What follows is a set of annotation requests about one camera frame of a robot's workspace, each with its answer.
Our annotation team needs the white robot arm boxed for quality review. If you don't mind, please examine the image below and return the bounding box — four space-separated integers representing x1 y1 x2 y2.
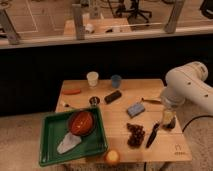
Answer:
160 61 213 127

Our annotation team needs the green plastic tray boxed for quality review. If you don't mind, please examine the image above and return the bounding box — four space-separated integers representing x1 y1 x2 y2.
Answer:
39 107 108 167

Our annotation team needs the blue sponge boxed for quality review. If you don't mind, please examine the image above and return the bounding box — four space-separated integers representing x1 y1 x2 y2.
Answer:
127 102 145 118

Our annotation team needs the bunch of dark grapes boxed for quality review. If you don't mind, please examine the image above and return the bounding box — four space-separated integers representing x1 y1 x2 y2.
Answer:
127 123 145 148

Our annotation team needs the black rectangular block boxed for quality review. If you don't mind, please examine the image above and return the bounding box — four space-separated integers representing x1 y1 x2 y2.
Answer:
104 90 122 104

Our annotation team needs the blue plastic cup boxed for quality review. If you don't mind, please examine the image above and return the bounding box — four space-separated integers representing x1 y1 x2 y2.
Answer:
110 74 122 88

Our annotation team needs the yellow orange fruit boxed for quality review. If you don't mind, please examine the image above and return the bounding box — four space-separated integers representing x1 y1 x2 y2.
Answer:
105 150 120 165

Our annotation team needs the small dark metal cup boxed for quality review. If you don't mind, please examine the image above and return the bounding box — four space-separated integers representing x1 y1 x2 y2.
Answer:
89 96 100 106

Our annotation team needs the red-brown bowl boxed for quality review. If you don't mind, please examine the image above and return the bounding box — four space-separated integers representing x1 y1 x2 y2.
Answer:
67 111 95 136

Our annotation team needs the white paper cup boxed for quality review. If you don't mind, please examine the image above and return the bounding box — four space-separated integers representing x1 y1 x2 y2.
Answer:
86 71 99 87

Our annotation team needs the white crumpled cloth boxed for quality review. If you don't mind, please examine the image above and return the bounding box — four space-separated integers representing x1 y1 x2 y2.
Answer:
57 133 81 154

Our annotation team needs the wooden background table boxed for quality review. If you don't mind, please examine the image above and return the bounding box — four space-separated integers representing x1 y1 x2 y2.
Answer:
64 18 131 36

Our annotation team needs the black office chair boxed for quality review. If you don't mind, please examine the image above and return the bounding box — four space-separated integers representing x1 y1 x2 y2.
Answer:
115 0 152 22

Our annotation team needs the black handled knife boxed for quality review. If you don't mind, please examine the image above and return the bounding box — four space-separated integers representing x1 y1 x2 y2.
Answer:
146 122 160 148

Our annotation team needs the black power cable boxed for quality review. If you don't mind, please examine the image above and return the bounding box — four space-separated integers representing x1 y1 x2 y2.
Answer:
181 114 213 133

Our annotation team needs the grey right railing post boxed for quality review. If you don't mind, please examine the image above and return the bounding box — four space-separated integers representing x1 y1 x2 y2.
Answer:
164 0 185 34

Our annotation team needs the grey railing post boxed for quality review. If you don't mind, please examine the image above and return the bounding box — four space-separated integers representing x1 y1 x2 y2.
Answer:
72 4 85 40
0 9 20 45
164 0 185 34

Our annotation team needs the grey middle railing post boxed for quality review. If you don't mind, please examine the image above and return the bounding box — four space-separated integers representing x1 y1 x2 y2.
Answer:
72 4 85 40

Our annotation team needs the grey left railing post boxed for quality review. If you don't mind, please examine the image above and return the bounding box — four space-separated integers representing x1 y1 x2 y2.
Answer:
0 9 20 45

